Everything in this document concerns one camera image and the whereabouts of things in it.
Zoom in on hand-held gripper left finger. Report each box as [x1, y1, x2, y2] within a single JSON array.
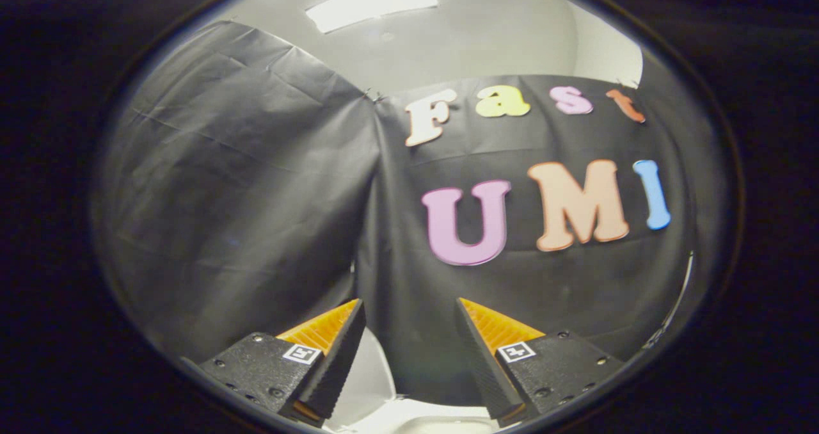
[[198, 298, 367, 428]]

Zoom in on ceiling light panel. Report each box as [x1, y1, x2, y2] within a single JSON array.
[[305, 0, 440, 35]]

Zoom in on plain dark side cloth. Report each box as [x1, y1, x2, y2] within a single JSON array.
[[93, 19, 382, 366]]

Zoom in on black backdrop cloth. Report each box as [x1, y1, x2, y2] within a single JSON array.
[[355, 74, 730, 406]]

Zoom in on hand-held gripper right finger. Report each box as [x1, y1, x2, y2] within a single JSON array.
[[455, 297, 625, 422]]

